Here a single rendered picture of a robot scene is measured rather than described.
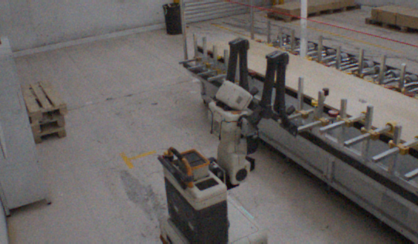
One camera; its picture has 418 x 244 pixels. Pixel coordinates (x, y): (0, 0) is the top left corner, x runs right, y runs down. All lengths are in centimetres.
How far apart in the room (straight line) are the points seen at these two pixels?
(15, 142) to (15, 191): 52
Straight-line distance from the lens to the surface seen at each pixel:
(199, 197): 266
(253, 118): 265
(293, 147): 435
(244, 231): 318
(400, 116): 360
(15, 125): 387
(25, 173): 409
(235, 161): 289
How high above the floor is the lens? 239
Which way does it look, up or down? 24 degrees down
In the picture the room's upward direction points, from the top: 5 degrees counter-clockwise
